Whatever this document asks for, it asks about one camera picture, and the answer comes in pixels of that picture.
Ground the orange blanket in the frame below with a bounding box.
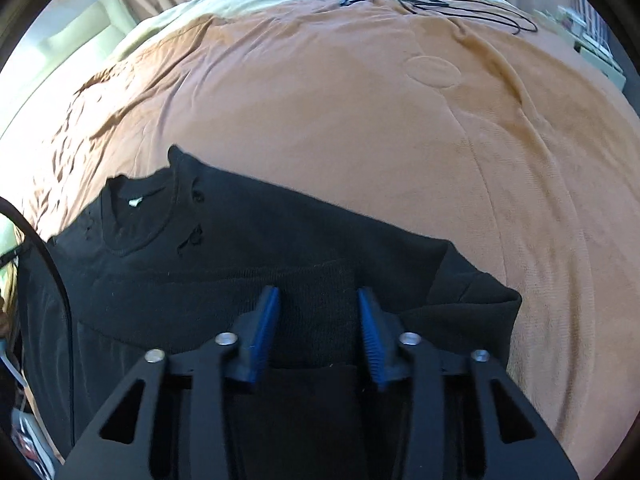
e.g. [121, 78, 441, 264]
[20, 0, 640, 480]

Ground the thick black cable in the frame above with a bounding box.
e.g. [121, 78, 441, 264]
[0, 197, 77, 441]

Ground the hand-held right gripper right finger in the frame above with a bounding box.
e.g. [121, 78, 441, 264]
[356, 287, 581, 480]

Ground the black sweater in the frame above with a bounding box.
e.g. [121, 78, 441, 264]
[17, 145, 523, 480]

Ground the thin black cable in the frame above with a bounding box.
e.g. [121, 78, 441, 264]
[395, 0, 539, 36]

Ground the cream padded headboard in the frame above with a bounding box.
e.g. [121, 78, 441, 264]
[0, 0, 137, 128]

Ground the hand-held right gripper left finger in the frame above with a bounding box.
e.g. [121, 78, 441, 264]
[55, 286, 281, 480]

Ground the white plastic box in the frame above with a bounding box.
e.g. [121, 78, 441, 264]
[575, 40, 627, 91]

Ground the striped box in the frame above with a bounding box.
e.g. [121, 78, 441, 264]
[555, 0, 613, 53]

